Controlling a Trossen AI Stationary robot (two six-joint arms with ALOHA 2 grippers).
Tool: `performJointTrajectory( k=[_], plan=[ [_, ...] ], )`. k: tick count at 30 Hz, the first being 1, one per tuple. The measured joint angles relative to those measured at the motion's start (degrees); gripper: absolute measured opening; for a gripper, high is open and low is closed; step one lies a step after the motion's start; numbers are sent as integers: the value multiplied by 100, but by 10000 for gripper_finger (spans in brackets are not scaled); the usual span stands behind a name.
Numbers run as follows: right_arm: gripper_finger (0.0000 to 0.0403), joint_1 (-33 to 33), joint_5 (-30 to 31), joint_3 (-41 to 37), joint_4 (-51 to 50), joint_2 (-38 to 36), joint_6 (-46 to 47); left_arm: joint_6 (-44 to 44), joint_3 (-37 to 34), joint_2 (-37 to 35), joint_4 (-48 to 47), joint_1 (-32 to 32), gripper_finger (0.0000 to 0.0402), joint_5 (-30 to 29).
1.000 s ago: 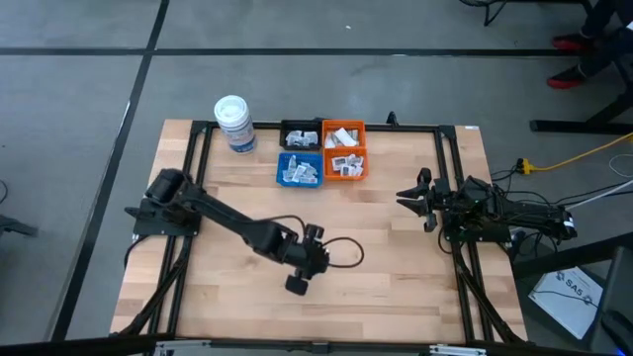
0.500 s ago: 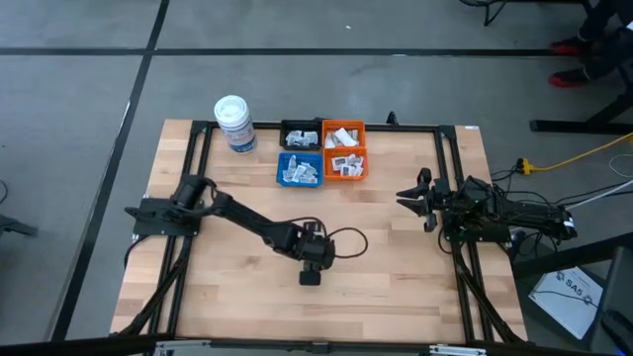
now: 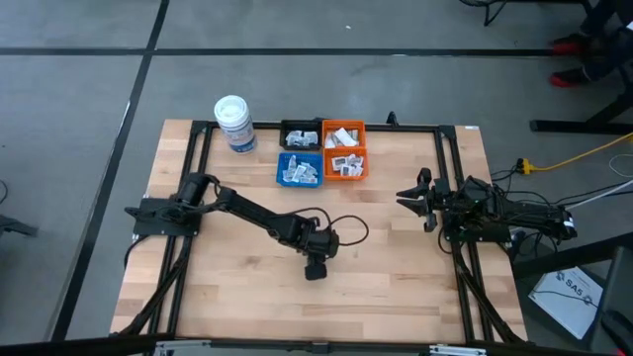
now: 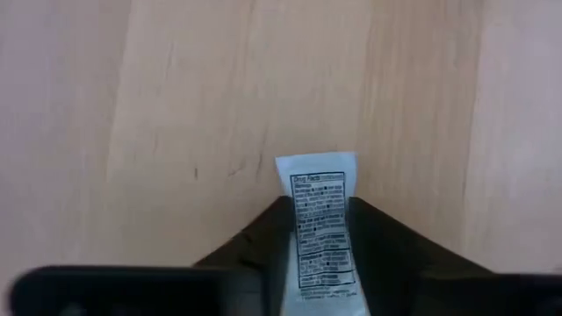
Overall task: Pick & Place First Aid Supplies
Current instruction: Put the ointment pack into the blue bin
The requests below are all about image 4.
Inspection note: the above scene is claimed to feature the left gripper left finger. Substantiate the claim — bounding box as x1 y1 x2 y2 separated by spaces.
192 196 294 316

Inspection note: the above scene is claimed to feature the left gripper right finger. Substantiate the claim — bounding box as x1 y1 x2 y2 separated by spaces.
349 197 493 316

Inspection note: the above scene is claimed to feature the white text packet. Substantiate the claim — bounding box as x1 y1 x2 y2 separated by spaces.
275 151 371 316

